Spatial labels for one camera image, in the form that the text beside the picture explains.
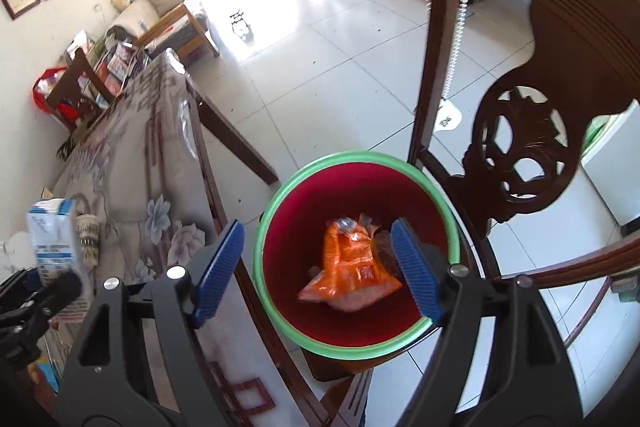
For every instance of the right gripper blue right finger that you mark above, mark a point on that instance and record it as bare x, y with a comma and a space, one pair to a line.
423, 268

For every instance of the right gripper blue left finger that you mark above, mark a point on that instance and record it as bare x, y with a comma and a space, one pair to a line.
211, 269

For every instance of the orange plastic bag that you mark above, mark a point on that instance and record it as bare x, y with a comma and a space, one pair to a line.
352, 276

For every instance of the blue white medicine box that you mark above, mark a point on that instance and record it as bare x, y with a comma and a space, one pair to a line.
52, 227

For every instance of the patterned paper cup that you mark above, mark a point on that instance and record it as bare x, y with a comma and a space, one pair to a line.
88, 230

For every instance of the green red trash bin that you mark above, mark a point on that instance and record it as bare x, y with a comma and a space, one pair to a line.
289, 245

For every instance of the blue yellow book stack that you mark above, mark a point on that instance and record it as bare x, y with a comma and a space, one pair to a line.
55, 346

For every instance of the patterned tablecloth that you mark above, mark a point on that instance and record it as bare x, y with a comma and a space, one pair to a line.
137, 359

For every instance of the red bag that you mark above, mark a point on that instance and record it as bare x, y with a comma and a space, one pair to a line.
44, 86

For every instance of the far wooden dining chair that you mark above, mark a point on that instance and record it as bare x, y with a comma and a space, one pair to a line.
69, 87

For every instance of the white refrigerator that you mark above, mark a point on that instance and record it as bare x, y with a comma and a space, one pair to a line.
611, 161

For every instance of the magazine rack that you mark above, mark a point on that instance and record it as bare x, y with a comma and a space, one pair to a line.
114, 57

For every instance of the small black stool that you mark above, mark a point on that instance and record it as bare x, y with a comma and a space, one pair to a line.
240, 27

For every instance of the wooden sofa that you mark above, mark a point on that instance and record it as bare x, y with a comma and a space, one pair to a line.
158, 25

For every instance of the near carved wooden chair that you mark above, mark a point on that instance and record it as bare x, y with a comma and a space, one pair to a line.
499, 360

